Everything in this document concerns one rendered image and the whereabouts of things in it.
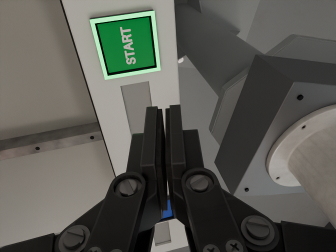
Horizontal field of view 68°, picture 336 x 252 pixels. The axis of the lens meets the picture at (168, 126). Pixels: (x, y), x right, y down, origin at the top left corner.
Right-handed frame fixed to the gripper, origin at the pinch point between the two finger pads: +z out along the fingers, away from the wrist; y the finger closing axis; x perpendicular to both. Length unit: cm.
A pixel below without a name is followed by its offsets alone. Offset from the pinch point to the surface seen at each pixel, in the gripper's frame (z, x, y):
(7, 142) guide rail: 23.2, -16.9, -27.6
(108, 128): 14.3, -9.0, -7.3
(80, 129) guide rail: 25.4, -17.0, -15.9
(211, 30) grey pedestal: 72, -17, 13
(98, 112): 14.2, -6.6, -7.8
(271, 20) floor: 125, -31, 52
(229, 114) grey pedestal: 32.5, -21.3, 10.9
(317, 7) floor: 130, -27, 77
